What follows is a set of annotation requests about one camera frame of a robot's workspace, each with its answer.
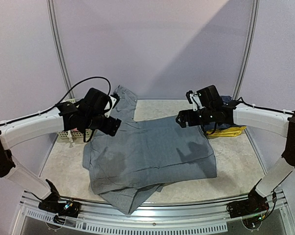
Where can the beige perforated laundry basket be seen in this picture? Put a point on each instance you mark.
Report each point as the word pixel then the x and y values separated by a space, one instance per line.
pixel 71 136

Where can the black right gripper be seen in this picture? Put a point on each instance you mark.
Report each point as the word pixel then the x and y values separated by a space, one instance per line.
pixel 185 118

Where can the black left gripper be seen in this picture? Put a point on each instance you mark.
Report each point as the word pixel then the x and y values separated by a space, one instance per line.
pixel 111 127

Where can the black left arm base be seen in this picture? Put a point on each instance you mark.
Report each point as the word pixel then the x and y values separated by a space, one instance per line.
pixel 54 203

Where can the aluminium frame post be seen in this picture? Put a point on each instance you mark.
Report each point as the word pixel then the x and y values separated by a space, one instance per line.
pixel 247 48
pixel 58 46

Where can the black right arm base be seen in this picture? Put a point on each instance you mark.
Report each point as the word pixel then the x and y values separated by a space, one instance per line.
pixel 253 204

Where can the left aluminium frame post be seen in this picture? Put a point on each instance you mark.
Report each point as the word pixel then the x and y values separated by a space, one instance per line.
pixel 58 46

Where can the aluminium front rail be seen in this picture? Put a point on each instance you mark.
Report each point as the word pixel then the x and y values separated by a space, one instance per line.
pixel 200 218

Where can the right aluminium frame post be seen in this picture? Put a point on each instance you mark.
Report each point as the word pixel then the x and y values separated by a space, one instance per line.
pixel 247 48

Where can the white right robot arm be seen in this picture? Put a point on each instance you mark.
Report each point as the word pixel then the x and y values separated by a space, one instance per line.
pixel 272 132

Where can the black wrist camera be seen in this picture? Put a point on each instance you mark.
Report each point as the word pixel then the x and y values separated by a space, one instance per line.
pixel 207 97
pixel 96 102

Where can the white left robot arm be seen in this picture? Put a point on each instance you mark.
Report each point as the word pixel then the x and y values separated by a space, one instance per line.
pixel 16 135

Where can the grey garment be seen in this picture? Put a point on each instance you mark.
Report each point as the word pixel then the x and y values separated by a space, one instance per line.
pixel 143 156

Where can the yellow folded t-shirt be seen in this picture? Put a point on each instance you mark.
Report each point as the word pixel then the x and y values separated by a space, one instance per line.
pixel 229 132

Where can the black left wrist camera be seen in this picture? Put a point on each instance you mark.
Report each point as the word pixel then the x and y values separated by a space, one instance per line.
pixel 96 102

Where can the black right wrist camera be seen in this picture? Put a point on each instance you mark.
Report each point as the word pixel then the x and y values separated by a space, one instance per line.
pixel 207 97

